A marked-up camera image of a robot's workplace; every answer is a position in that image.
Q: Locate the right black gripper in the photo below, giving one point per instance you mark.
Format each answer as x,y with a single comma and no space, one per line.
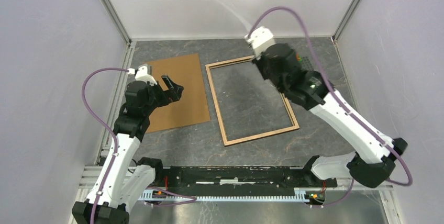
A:
257,60

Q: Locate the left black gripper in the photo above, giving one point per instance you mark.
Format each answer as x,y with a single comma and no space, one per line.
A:
168,96

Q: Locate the wooden picture frame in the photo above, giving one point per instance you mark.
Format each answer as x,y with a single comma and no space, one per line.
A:
247,109

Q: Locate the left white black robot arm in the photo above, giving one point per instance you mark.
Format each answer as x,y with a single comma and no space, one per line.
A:
113,196

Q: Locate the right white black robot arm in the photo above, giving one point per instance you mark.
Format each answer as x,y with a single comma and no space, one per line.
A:
373,159

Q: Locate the grey building block baseplate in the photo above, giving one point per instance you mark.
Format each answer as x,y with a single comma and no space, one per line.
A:
306,65

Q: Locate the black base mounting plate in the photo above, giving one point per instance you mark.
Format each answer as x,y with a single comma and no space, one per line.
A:
229,190

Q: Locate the aluminium rail frame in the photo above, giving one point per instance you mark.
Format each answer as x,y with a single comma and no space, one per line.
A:
284,176

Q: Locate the white slotted cable duct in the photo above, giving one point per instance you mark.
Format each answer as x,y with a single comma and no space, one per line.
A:
298,196

